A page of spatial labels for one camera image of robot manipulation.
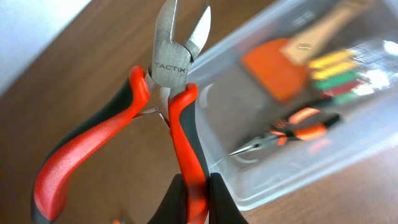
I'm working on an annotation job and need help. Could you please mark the screwdriver set clear case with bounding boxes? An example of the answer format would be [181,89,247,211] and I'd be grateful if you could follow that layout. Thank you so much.
[308,38,397,103]

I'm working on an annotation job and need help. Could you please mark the red handled cutters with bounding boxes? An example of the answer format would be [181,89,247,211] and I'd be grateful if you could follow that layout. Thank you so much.
[30,0,211,223]

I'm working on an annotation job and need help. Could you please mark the orange scraper wooden handle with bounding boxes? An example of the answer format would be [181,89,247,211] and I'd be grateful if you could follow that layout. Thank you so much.
[240,0,376,103]

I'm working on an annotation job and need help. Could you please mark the clear plastic container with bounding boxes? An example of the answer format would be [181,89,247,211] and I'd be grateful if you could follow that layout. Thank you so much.
[189,1,397,211]

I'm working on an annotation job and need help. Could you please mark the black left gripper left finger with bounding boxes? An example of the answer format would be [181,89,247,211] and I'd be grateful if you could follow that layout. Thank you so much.
[147,174,187,224]

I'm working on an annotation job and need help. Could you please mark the orange black needle-nose pliers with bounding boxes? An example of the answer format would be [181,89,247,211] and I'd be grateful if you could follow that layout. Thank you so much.
[229,106,341,157]

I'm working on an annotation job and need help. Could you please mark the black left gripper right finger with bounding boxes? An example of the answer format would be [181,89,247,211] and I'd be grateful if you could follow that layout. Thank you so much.
[209,172,248,224]

